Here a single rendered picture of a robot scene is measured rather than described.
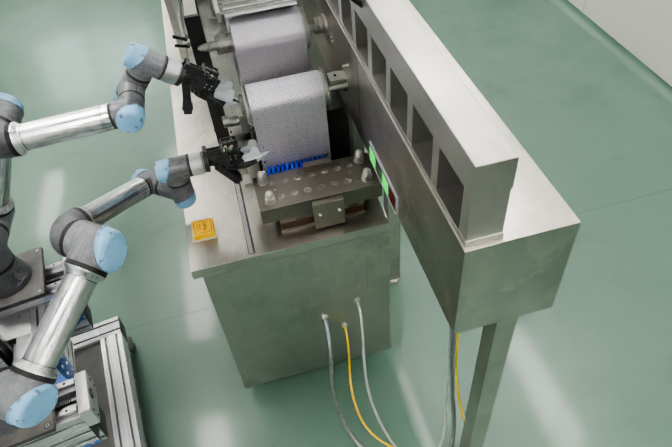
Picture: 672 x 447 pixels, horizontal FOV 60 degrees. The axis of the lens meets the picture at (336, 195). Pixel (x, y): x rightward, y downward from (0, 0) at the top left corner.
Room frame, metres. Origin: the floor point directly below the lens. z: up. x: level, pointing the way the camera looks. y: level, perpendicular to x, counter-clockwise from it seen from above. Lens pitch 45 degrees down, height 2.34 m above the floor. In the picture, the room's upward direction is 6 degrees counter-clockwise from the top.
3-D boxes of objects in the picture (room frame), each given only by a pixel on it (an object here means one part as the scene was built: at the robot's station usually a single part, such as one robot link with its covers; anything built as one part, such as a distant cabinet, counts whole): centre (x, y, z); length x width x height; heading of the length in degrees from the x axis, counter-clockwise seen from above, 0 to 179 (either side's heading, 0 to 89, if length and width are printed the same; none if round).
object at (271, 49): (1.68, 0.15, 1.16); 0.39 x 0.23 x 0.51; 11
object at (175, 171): (1.42, 0.51, 1.11); 0.11 x 0.08 x 0.09; 101
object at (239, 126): (1.55, 0.30, 1.05); 0.06 x 0.05 x 0.31; 101
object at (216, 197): (2.46, 0.39, 0.88); 2.52 x 0.66 x 0.04; 11
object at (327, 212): (1.29, 0.03, 0.96); 0.10 x 0.03 x 0.11; 101
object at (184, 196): (1.43, 0.52, 1.01); 0.11 x 0.08 x 0.11; 63
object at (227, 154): (1.45, 0.35, 1.12); 0.12 x 0.08 x 0.09; 101
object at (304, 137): (1.49, 0.12, 1.11); 0.23 x 0.01 x 0.18; 101
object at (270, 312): (2.46, 0.38, 0.43); 2.52 x 0.64 x 0.86; 11
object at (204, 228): (1.33, 0.45, 0.91); 0.07 x 0.07 x 0.02; 11
